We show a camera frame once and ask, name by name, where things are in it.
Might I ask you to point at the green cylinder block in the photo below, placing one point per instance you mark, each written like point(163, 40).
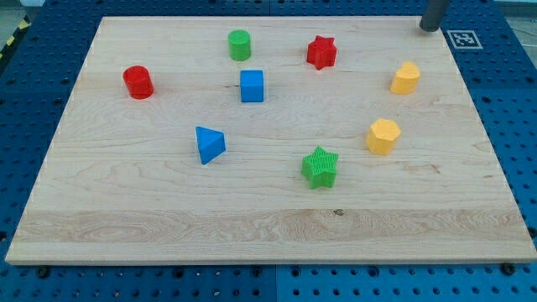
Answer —
point(239, 45)

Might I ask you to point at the blue triangle block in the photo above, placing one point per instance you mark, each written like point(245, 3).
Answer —
point(210, 143)

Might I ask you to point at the red cylinder block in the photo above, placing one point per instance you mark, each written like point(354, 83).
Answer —
point(138, 82)

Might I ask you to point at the blue cube block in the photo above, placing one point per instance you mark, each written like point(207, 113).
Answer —
point(251, 86)

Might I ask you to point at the green star block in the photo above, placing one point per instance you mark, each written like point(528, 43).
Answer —
point(319, 168)

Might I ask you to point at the white fiducial marker tag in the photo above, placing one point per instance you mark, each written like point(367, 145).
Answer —
point(464, 39)

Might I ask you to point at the red star block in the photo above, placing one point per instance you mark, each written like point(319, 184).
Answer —
point(321, 52)

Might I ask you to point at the yellow hexagon block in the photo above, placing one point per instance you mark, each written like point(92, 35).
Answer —
point(382, 136)

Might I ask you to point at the large wooden board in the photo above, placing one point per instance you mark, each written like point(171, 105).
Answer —
point(123, 184)

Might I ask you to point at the yellow heart block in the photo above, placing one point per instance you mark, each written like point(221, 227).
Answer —
point(406, 79)

